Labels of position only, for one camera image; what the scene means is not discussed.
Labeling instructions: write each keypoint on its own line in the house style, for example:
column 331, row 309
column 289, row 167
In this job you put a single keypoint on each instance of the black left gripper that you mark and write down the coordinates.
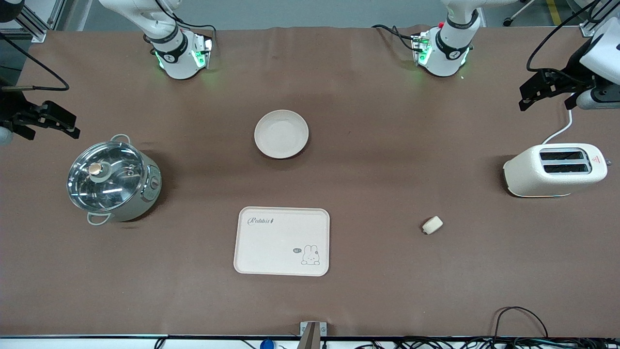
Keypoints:
column 573, row 71

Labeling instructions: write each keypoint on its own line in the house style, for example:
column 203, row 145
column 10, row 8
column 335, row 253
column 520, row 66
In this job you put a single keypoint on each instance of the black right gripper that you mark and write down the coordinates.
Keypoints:
column 10, row 107

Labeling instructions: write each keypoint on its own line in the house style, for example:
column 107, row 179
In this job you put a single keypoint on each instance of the small white bun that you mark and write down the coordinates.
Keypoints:
column 432, row 225

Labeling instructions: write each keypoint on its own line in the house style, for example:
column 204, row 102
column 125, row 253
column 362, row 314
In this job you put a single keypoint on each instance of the cream round bowl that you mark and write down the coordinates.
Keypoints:
column 281, row 134

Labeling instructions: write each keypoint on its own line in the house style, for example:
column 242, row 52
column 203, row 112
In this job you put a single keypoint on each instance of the cream rabbit print tray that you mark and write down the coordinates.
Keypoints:
column 276, row 242

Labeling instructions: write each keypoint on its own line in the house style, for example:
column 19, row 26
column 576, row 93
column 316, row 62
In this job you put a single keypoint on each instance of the office chair leg with wheel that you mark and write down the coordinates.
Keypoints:
column 508, row 22

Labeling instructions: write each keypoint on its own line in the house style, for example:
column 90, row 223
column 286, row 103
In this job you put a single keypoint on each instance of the glass pot lid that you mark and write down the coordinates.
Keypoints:
column 111, row 189

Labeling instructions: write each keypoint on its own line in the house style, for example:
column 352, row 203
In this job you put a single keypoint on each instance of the cream two-slot toaster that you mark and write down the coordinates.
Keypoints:
column 528, row 174

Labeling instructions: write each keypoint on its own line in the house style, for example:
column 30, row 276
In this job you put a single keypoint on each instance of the pale green electric pot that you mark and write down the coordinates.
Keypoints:
column 147, row 186

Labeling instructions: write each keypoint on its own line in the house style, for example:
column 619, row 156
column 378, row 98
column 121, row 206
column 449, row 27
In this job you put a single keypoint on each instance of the brown table cover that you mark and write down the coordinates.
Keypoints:
column 387, row 271

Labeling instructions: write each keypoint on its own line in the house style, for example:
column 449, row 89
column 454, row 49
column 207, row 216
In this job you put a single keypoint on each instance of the small blue round object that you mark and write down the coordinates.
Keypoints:
column 267, row 344

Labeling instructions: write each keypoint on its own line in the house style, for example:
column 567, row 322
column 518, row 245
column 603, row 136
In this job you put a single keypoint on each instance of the aluminium frame profile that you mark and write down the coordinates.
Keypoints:
column 592, row 26
column 36, row 29

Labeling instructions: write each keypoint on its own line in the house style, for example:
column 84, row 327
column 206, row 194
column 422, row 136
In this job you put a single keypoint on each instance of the metal table edge bracket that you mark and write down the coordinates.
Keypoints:
column 312, row 332

